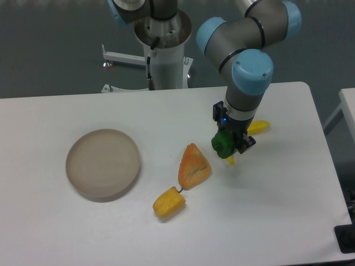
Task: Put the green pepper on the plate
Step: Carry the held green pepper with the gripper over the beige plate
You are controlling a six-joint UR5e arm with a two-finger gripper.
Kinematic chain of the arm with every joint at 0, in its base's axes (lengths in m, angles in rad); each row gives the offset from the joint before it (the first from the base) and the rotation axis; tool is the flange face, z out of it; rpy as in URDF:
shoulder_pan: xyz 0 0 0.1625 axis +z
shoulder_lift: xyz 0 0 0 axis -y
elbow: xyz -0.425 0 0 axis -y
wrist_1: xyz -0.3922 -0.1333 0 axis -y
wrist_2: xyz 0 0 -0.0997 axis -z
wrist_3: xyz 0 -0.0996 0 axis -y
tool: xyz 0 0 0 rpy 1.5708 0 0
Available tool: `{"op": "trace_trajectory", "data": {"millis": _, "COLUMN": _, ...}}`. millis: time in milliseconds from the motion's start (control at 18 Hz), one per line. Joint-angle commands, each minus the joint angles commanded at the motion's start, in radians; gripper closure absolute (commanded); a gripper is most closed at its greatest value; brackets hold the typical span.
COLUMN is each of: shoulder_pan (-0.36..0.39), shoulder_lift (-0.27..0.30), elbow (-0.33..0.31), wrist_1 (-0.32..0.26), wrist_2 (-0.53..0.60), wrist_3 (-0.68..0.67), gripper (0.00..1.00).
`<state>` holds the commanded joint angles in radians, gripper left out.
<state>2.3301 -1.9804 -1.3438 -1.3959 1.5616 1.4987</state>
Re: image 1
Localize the orange bread wedge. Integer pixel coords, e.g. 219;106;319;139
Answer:
178;143;212;190

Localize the yellow banana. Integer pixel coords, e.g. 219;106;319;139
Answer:
226;120;270;165

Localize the yellow bell pepper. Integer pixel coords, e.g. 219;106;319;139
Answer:
153;186;186;219

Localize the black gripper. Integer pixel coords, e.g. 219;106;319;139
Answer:
212;101;256;154

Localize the green bell pepper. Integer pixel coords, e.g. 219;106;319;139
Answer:
211;129;237;159

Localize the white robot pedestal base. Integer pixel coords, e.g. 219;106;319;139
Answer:
102;9;193;90

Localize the black device at edge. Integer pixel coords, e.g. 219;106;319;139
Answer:
334;224;354;254

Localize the beige round plate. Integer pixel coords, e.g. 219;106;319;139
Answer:
65;129;141;203

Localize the white side table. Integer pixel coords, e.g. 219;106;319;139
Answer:
322;88;354;139

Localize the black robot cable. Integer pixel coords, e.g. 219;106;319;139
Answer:
146;36;160;91

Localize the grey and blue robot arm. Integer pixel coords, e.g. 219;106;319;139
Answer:
108;1;302;158

